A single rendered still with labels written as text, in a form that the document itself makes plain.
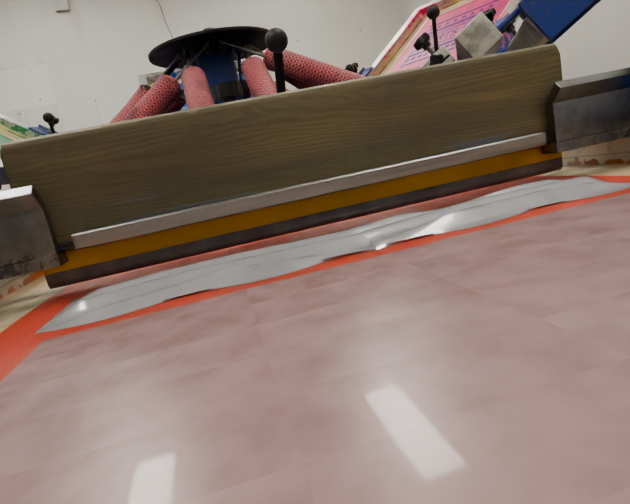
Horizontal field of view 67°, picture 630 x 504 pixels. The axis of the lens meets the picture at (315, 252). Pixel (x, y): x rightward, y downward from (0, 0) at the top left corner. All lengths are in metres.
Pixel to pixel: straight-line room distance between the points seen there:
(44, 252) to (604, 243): 0.31
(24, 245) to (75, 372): 0.17
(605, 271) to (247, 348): 0.12
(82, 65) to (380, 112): 4.39
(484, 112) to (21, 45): 4.58
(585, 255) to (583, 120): 0.24
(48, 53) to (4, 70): 0.37
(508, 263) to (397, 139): 0.18
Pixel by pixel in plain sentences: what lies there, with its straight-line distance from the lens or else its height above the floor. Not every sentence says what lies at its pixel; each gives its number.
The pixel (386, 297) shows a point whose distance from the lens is 0.18.
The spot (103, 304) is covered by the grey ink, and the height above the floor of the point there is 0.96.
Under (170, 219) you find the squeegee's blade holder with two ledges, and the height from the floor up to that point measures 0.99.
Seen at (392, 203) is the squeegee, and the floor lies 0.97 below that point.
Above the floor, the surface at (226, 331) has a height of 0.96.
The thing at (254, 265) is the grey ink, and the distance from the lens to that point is 0.26.
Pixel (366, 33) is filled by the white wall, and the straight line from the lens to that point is 4.91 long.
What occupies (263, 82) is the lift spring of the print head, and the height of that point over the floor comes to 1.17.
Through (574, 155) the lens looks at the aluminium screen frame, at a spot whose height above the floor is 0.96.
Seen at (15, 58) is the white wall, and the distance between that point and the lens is 4.83.
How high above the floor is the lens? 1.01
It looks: 11 degrees down
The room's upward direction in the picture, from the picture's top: 12 degrees counter-clockwise
